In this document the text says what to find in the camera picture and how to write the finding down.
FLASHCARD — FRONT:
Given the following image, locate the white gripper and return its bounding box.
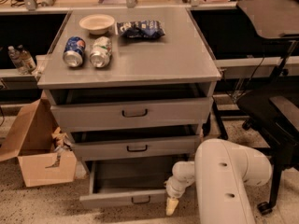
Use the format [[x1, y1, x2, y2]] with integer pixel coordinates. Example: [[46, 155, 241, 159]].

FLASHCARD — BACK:
[[165, 176, 191, 216]]

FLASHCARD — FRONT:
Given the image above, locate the grey bottom drawer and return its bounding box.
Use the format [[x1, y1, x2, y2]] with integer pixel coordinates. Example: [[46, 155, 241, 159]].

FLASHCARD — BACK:
[[79, 155, 187, 209]]

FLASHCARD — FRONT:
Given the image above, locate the grey drawer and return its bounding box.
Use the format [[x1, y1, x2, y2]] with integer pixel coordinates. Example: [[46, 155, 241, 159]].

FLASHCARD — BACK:
[[79, 155, 187, 209], [72, 135, 200, 161], [51, 98, 212, 133]]

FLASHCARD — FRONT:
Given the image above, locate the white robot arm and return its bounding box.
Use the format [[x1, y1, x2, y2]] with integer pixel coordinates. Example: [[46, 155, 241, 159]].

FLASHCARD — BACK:
[[165, 139, 272, 224]]

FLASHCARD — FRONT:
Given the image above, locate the grey middle drawer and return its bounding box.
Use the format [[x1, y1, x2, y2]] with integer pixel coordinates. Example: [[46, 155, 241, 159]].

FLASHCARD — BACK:
[[72, 135, 200, 161]]

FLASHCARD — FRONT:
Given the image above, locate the grey top drawer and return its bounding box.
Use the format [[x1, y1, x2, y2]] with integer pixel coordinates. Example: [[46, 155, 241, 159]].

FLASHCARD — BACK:
[[51, 98, 212, 133]]

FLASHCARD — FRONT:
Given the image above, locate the grey drawer cabinet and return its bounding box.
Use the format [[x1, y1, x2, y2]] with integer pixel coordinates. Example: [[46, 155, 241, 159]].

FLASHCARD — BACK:
[[36, 6, 222, 173]]

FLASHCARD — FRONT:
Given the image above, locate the open cardboard box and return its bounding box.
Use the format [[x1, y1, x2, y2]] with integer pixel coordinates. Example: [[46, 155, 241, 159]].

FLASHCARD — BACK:
[[0, 99, 77, 187]]

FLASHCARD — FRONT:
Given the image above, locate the black office chair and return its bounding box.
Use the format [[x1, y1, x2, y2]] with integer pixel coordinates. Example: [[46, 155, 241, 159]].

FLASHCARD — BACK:
[[236, 0, 299, 215]]

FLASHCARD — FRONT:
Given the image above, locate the green soda can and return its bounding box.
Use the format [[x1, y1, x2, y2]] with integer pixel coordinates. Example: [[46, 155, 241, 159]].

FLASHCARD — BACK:
[[90, 36, 112, 68]]

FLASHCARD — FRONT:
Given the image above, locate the blue chip bag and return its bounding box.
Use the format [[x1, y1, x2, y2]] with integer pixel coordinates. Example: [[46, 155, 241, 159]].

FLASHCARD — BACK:
[[116, 21, 165, 39]]

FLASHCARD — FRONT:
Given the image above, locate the blue soda can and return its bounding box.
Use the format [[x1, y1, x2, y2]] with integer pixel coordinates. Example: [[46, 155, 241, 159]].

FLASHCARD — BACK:
[[63, 36, 86, 67]]

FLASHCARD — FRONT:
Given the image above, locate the beige paper bowl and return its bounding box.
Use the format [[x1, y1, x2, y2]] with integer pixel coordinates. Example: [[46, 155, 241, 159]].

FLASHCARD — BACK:
[[79, 14, 115, 35]]

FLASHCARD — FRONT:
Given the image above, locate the brown drink bottle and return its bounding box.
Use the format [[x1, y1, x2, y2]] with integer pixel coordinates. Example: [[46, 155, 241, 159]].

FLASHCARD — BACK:
[[18, 45, 36, 72]]

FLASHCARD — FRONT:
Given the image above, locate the clear water bottle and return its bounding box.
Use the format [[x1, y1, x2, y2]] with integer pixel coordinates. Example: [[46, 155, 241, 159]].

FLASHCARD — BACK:
[[8, 46, 28, 75]]

